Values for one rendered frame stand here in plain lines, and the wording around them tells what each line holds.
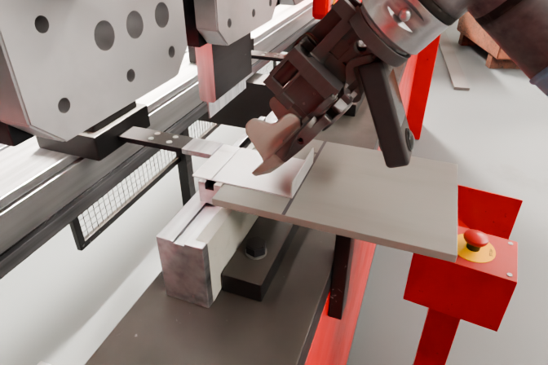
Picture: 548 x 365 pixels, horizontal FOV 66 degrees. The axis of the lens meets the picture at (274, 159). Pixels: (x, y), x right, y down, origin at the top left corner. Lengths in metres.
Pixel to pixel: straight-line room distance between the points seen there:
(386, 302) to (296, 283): 1.20
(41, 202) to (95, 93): 0.39
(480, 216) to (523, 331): 0.93
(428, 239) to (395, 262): 1.45
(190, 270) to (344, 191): 0.20
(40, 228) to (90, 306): 1.17
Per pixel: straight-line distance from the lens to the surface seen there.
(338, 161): 0.56
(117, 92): 0.28
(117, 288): 1.84
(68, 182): 0.67
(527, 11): 0.39
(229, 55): 0.49
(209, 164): 0.55
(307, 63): 0.42
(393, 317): 1.70
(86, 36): 0.26
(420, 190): 0.53
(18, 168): 0.66
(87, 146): 0.63
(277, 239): 0.57
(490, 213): 0.95
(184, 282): 0.52
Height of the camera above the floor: 1.28
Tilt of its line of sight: 31 degrees down
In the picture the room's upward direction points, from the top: straight up
